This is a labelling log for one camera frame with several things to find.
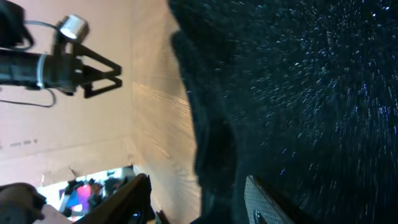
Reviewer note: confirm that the colourful background clutter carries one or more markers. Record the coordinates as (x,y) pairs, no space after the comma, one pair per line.
(74,199)

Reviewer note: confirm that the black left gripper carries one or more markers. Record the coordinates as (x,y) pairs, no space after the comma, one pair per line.
(70,61)

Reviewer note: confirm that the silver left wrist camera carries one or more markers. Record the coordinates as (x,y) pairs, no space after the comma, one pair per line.
(75,28)

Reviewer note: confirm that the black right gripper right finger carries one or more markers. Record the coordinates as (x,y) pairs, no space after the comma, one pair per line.
(265,205)

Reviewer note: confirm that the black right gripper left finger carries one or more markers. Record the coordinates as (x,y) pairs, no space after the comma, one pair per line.
(130,204)

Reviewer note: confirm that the black skirt with pearl buttons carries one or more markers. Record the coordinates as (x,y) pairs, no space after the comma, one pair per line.
(301,94)

